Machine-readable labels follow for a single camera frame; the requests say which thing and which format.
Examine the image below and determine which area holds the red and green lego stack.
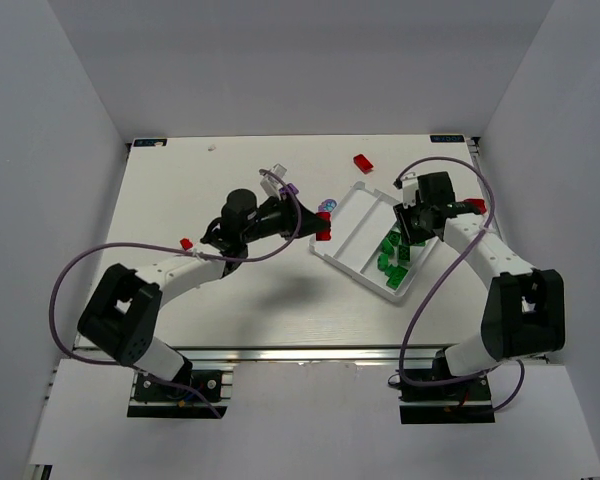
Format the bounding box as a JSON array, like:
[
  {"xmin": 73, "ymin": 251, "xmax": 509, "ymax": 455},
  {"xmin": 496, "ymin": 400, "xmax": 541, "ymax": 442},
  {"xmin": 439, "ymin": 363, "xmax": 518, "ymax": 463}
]
[{"xmin": 315, "ymin": 211, "xmax": 331, "ymax": 242}]

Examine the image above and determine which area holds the green 2x2 lego brick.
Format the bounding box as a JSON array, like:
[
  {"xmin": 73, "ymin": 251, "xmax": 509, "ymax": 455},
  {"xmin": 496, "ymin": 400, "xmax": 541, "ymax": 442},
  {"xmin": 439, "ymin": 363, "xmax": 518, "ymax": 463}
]
[{"xmin": 396, "ymin": 244, "xmax": 411, "ymax": 264}]

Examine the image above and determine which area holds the small green lego brick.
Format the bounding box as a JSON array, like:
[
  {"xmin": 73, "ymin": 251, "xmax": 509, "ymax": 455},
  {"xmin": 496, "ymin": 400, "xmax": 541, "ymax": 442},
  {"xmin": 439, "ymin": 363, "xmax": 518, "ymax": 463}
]
[{"xmin": 386, "ymin": 276, "xmax": 403, "ymax": 290}]

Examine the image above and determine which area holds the small red lego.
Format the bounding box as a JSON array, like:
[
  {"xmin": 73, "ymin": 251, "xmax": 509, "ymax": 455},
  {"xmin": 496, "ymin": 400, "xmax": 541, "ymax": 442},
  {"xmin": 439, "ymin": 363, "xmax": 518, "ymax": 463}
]
[{"xmin": 180, "ymin": 238, "xmax": 194, "ymax": 251}]

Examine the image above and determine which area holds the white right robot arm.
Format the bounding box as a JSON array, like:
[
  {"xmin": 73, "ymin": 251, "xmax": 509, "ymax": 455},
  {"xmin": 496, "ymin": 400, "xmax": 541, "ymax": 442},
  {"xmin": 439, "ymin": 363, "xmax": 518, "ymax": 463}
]
[{"xmin": 394, "ymin": 172, "xmax": 566, "ymax": 384}]

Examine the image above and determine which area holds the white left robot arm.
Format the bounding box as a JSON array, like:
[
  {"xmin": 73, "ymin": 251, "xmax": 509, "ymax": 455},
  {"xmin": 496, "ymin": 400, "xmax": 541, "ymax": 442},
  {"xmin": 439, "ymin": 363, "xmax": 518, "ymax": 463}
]
[{"xmin": 78, "ymin": 189, "xmax": 331, "ymax": 385}]

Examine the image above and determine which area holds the purple paw print lego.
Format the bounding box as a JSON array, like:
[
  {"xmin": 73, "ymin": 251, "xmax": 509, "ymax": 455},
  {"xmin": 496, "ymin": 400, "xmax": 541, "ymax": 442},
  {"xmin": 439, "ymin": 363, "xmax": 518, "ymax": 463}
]
[{"xmin": 318, "ymin": 199, "xmax": 337, "ymax": 212}]

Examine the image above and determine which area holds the purple arch lego brick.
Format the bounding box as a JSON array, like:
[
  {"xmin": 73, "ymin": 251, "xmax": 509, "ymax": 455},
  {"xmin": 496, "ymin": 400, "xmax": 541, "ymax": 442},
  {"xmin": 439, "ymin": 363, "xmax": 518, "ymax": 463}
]
[{"xmin": 279, "ymin": 183, "xmax": 299, "ymax": 196}]

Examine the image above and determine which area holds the white three-compartment tray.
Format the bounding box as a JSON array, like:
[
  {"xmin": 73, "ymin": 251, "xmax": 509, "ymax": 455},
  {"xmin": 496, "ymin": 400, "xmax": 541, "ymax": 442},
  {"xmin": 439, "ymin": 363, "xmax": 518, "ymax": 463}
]
[{"xmin": 309, "ymin": 181, "xmax": 438, "ymax": 303}]

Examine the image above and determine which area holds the red lego brick top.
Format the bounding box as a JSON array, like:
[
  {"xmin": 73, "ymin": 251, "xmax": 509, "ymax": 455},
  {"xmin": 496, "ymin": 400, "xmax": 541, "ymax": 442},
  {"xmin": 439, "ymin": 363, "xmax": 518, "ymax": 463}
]
[{"xmin": 353, "ymin": 154, "xmax": 374, "ymax": 174}]

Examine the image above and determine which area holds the blue label right corner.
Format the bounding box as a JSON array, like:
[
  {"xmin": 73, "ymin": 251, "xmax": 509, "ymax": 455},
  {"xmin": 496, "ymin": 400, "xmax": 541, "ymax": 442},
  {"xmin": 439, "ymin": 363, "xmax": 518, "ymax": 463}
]
[{"xmin": 429, "ymin": 134, "xmax": 466, "ymax": 143}]

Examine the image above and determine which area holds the blue label corner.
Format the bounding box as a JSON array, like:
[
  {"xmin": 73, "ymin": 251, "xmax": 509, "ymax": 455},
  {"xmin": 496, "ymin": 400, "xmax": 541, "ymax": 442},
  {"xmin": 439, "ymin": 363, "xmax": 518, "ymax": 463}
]
[
  {"xmin": 429, "ymin": 134, "xmax": 466, "ymax": 143},
  {"xmin": 132, "ymin": 138, "xmax": 167, "ymax": 148}
]

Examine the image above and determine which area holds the blue label left corner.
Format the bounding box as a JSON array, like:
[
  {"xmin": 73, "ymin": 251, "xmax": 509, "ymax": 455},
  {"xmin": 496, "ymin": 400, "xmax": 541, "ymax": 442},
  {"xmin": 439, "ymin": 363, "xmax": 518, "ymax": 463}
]
[{"xmin": 132, "ymin": 138, "xmax": 167, "ymax": 148}]

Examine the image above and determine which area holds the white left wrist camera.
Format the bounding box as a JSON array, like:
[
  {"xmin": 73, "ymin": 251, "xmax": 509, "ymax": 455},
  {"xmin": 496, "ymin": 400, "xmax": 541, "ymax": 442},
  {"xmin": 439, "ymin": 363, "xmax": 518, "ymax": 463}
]
[{"xmin": 259, "ymin": 164, "xmax": 287, "ymax": 199}]

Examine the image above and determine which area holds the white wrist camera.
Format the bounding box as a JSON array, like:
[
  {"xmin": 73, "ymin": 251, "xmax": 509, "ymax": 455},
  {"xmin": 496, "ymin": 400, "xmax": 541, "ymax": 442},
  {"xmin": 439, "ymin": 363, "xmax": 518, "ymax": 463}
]
[
  {"xmin": 259, "ymin": 164, "xmax": 287, "ymax": 199},
  {"xmin": 393, "ymin": 172, "xmax": 418, "ymax": 208}
]

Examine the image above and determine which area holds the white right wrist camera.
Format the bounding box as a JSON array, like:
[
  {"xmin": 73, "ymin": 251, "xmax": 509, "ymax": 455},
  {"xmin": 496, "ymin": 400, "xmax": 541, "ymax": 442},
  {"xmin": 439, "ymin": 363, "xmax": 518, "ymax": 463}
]
[{"xmin": 393, "ymin": 172, "xmax": 418, "ymax": 208}]

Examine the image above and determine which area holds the aluminium table edge rail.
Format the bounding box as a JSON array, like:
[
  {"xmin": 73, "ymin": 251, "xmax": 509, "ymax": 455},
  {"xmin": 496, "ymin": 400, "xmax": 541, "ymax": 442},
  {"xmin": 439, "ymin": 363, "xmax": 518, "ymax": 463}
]
[{"xmin": 73, "ymin": 347, "xmax": 441, "ymax": 369}]

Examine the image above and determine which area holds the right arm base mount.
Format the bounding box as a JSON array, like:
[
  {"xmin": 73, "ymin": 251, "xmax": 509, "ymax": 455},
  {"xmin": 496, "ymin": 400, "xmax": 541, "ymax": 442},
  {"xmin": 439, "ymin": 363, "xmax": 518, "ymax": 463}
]
[{"xmin": 387, "ymin": 370, "xmax": 495, "ymax": 425}]

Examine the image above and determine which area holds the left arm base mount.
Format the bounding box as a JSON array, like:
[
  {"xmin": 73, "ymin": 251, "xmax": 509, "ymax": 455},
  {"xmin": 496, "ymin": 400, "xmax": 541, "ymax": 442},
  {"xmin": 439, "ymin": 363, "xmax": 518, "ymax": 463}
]
[{"xmin": 127, "ymin": 361, "xmax": 233, "ymax": 420}]

